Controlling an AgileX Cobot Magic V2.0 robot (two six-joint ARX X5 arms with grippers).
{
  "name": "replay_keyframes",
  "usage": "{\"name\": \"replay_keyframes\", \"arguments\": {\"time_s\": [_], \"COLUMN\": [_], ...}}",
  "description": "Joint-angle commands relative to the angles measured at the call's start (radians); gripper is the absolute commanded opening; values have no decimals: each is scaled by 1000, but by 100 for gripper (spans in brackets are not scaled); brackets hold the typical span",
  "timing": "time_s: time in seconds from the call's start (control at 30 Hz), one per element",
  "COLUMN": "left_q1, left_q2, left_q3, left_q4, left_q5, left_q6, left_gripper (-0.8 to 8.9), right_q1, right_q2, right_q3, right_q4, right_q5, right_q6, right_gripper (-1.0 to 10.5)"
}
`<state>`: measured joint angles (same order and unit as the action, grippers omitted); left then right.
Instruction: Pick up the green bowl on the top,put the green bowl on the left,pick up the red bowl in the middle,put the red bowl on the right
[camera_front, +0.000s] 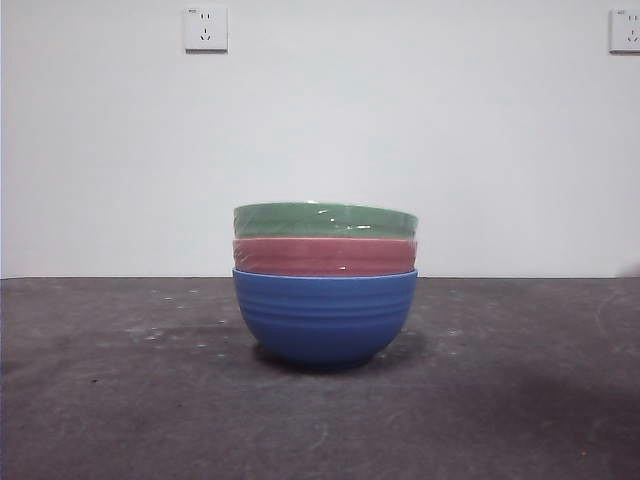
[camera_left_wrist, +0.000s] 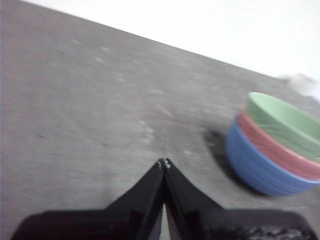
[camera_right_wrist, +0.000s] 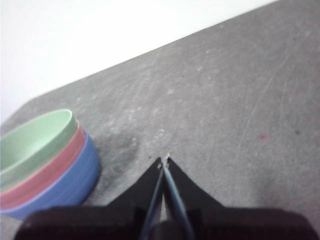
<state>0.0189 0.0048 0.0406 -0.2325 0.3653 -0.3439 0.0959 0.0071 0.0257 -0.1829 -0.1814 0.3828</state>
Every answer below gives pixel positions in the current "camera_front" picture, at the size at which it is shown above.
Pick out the red ribbed bowl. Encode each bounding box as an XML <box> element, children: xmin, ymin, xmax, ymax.
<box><xmin>232</xmin><ymin>237</ymin><xmax>419</xmax><ymax>276</ymax></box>

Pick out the green ribbed bowl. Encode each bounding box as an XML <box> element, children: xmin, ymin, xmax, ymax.
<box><xmin>232</xmin><ymin>200</ymin><xmax>420</xmax><ymax>242</ymax></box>

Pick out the blue ribbed bowl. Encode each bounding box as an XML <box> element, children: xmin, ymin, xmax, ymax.
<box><xmin>231</xmin><ymin>267</ymin><xmax>419</xmax><ymax>372</ymax></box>

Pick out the white wall socket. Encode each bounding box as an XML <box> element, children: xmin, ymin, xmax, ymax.
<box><xmin>608</xmin><ymin>8</ymin><xmax>640</xmax><ymax>56</ymax></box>
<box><xmin>184</xmin><ymin>5</ymin><xmax>230</xmax><ymax>55</ymax></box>

